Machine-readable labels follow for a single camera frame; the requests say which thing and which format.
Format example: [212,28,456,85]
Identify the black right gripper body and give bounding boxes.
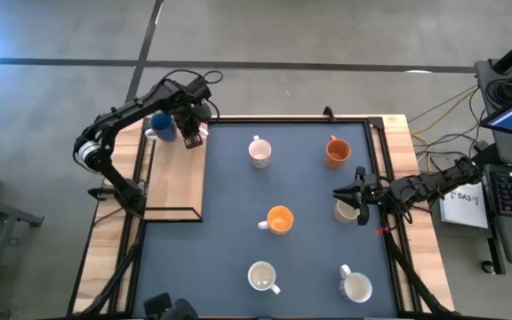
[353,165,388,227]

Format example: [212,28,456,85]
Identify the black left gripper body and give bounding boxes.
[172,98,213,137]

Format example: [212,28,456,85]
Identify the coral floral pattern mug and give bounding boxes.
[332,198,362,225]

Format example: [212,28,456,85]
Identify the blue mug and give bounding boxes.
[143,111,180,143]

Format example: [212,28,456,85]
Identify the orange faceted mug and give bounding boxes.
[324,134,353,171]

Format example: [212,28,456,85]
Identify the grey diamond pattern mug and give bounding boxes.
[247,135,273,170]

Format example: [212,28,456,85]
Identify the yellow mug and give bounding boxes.
[257,204,295,236]

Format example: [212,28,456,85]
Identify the red lattice pattern mug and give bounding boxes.
[338,263,374,304]

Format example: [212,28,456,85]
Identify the green leaf pattern mug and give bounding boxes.
[246,260,282,296]

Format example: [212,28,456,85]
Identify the white paper box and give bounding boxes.
[438,188,491,230]

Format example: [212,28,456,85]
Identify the black box device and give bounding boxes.
[142,292,200,320]

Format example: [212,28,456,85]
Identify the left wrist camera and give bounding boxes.
[184,76,212,102]

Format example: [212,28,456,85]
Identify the wooden shelf black frame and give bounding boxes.
[142,116,208,222]

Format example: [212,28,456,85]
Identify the coiled black cable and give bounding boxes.
[486,77,512,107]

